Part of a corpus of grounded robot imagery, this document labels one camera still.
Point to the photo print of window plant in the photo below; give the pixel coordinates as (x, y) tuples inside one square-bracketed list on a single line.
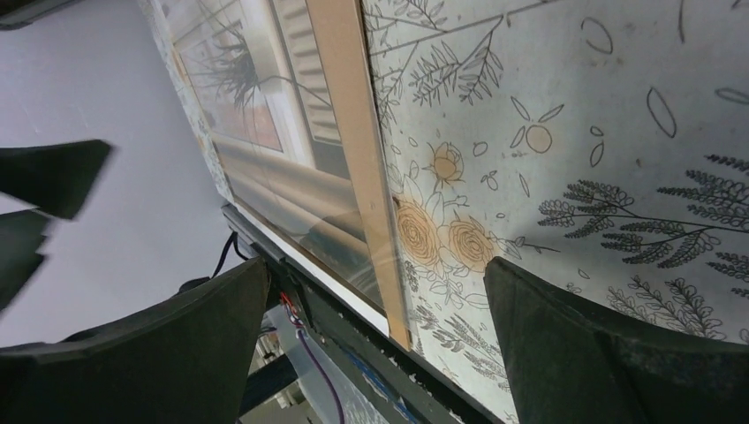
[(253, 84)]

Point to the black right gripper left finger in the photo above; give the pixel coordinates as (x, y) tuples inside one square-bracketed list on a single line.
[(184, 360)]

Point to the brown cardboard backing board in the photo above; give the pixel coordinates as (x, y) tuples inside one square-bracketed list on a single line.
[(339, 33)]

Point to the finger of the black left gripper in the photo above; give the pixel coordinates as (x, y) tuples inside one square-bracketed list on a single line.
[(57, 179), (22, 234)]

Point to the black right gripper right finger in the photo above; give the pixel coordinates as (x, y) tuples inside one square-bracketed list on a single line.
[(571, 360)]

